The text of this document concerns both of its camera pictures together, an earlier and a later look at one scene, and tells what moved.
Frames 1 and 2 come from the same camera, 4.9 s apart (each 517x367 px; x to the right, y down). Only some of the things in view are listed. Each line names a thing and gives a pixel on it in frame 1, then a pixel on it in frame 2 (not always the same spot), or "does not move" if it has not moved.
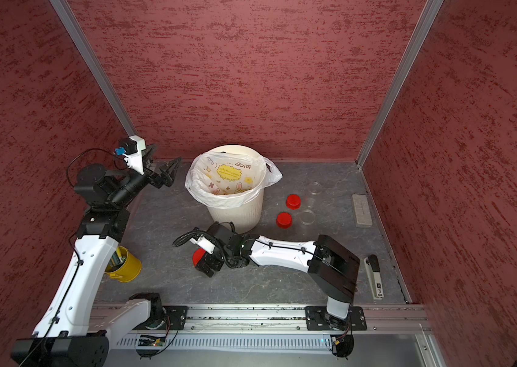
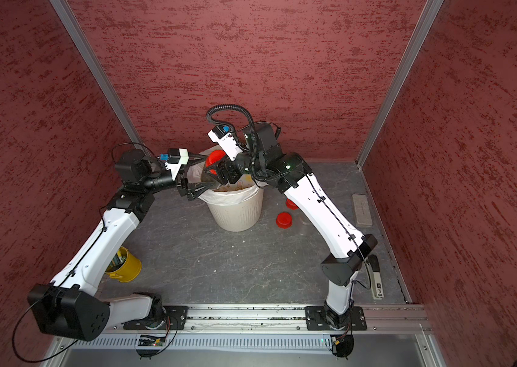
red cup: (293, 202) does not move
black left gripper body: (155, 180) to (183, 187)
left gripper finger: (171, 167) to (195, 192)
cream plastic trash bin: (246, 217) does not move
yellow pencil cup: (124, 266) does not move
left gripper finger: (147, 157) to (197, 158)
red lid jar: (197, 255) to (212, 160)
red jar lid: (284, 220) does not move
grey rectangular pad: (362, 211) does not move
